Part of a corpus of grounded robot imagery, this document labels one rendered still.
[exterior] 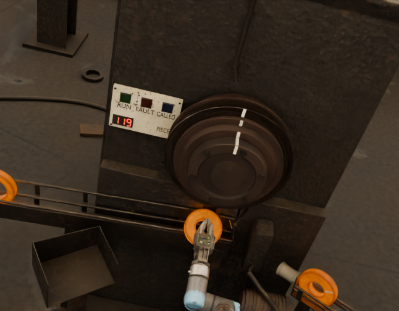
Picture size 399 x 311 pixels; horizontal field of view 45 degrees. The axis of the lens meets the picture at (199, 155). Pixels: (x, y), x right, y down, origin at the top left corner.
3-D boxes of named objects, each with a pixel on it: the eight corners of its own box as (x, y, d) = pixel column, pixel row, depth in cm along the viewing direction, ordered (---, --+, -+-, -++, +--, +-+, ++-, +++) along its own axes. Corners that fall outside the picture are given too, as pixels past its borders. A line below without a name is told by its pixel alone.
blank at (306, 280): (307, 298, 200) (303, 303, 198) (298, 265, 197) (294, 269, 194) (341, 305, 190) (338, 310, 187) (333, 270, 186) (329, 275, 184)
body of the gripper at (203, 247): (216, 235, 189) (212, 264, 183) (212, 243, 196) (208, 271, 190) (197, 231, 189) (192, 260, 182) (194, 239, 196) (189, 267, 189)
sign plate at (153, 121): (109, 122, 189) (114, 82, 178) (174, 137, 190) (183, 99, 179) (108, 125, 187) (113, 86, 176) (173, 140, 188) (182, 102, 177)
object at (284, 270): (281, 268, 205) (285, 258, 202) (299, 280, 201) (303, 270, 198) (274, 276, 201) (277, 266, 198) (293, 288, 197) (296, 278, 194)
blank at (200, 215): (185, 208, 203) (186, 207, 200) (222, 212, 205) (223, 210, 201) (182, 245, 197) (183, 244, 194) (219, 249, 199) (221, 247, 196)
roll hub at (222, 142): (181, 188, 180) (197, 128, 164) (254, 204, 182) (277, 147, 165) (180, 198, 176) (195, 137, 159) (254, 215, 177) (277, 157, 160)
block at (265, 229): (241, 251, 218) (256, 214, 204) (257, 255, 219) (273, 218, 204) (240, 269, 210) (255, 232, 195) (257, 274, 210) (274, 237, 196)
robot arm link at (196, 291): (182, 307, 182) (184, 301, 175) (187, 279, 188) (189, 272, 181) (202, 311, 182) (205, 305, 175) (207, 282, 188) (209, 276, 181)
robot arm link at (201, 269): (206, 282, 188) (186, 277, 187) (208, 271, 190) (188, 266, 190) (209, 276, 181) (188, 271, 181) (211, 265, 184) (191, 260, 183)
